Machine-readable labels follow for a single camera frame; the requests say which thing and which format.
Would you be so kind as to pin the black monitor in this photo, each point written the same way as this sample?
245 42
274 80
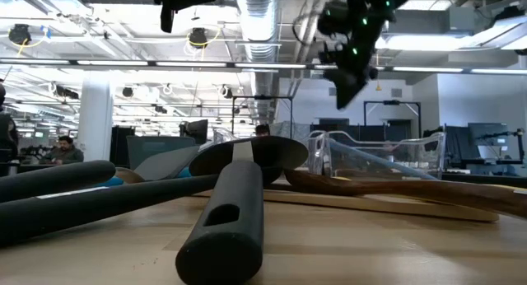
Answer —
195 130

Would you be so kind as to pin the long ceiling light strip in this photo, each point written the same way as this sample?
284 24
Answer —
123 63

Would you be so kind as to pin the light wooden slotted spatula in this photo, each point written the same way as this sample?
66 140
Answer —
123 176

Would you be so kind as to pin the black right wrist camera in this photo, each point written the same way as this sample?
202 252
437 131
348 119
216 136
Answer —
333 19

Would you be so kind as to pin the dark brown wooden spoon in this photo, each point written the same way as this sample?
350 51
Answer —
370 188

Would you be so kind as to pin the teal plastic bin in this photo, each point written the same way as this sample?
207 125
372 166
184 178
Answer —
156 151

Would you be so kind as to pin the person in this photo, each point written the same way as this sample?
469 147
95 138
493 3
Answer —
262 130
63 151

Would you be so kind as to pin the black equipment stand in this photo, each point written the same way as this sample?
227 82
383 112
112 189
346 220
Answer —
520 145

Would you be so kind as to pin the dark cabinet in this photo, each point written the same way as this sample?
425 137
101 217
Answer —
121 145

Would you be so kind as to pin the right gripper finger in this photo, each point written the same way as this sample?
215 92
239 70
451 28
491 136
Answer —
346 91

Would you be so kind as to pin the silver spiral ventilation duct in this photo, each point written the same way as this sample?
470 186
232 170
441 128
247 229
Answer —
257 38

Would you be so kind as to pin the light wooden spork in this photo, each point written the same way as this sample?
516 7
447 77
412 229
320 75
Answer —
370 204

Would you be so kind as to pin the blue silicone spoon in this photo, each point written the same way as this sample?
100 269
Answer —
107 183

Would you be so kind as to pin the grey monitor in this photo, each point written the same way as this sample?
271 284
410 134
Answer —
488 134

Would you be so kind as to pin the reddish brown wooden utensil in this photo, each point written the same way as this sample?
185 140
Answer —
370 174

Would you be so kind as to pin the large pale blue spoon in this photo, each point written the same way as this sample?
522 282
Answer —
383 159

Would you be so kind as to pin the round black spatula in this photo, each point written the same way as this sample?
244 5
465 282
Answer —
222 219

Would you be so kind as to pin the white building column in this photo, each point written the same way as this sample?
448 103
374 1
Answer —
94 116

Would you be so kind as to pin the black metal frame rig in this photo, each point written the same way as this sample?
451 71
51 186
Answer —
391 101
261 97

